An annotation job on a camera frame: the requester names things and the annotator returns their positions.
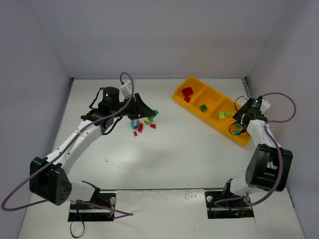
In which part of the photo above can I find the red arch lego block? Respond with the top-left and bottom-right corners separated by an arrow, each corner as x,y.
184,96 -> 190,103

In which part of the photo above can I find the red square lego block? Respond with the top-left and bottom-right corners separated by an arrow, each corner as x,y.
181,87 -> 193,97

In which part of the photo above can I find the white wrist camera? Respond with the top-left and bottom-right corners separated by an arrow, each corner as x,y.
120,80 -> 132,99
260,99 -> 271,114

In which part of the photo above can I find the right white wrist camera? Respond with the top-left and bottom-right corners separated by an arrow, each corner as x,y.
260,99 -> 271,114

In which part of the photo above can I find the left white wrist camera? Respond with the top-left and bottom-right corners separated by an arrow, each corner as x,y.
120,80 -> 132,99

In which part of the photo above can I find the green and lime lego stack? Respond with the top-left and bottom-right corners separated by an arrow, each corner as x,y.
144,118 -> 153,125

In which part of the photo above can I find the yellow divided sorting tray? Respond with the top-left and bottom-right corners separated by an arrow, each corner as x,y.
172,76 -> 251,146

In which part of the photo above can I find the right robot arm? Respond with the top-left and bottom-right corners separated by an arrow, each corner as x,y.
223,97 -> 293,197

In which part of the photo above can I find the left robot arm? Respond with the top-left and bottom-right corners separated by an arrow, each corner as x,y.
29,87 -> 156,206

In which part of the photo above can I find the light green lego brick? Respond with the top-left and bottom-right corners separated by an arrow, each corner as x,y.
218,112 -> 225,120

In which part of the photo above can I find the small green lego brick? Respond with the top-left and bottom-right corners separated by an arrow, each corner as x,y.
200,105 -> 207,112

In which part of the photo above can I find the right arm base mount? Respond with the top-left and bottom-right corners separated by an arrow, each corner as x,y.
204,190 -> 254,220

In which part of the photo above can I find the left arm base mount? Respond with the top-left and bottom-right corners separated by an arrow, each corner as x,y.
68,191 -> 117,222

